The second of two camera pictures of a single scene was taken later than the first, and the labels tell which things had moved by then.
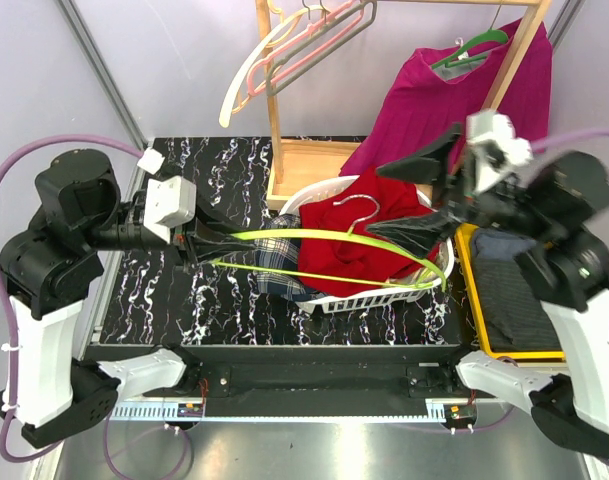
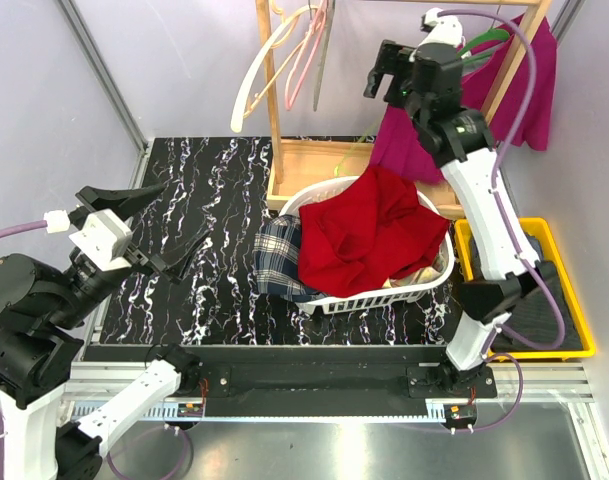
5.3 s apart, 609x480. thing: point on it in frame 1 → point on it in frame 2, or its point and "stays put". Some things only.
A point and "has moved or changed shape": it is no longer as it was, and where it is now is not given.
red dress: [339, 255] stays put
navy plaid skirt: [277, 246] stays put
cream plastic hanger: [225, 112] has moved or changed shape
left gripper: [201, 247] → [125, 201]
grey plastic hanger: [269, 75] has moved or changed shape
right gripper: [418, 234] → [395, 59]
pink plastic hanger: [308, 61] has moved or changed shape
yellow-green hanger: [429, 271] → [352, 149]
